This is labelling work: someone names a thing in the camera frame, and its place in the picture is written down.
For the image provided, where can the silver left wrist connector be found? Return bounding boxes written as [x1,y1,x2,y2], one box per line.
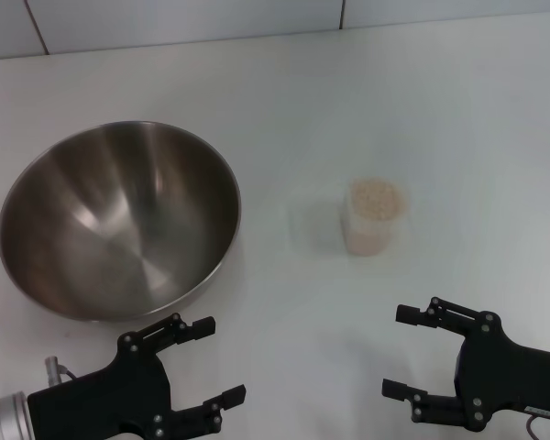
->
[44,356,64,387]

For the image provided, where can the clear plastic cup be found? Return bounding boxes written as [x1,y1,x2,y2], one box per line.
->
[338,176,414,259]

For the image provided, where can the stainless steel mixing bowl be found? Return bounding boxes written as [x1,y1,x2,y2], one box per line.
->
[0,120,243,322]

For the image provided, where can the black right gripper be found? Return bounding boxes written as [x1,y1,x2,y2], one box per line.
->
[381,296,550,432]

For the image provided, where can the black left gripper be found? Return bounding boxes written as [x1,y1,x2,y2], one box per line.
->
[26,313,248,440]

